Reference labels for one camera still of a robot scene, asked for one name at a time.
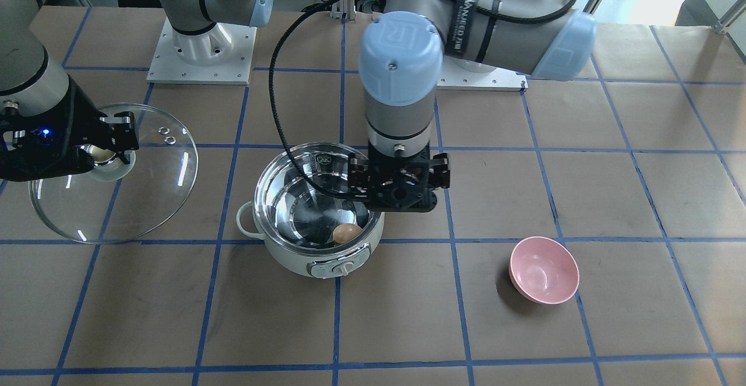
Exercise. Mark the beige egg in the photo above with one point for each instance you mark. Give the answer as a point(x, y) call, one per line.
point(346, 232)

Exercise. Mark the white electric cooking pot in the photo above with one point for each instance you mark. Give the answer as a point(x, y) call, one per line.
point(295, 219)

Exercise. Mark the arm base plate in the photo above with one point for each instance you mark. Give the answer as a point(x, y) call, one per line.
point(459, 74)
point(220, 56)

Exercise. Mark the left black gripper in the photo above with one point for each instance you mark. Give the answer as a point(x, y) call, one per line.
point(441, 171)

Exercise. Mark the glass pot lid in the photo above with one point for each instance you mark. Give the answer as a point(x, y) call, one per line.
point(123, 198)

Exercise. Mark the brown grid table mat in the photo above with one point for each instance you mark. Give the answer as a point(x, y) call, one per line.
point(636, 167)

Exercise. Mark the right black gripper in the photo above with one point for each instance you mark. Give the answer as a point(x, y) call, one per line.
point(87, 122)

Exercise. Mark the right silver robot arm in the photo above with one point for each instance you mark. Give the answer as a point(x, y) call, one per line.
point(32, 77)

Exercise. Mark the pink bowl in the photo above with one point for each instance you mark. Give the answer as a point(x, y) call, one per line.
point(543, 271)

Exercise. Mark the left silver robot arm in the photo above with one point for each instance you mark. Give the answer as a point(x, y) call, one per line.
point(400, 63)

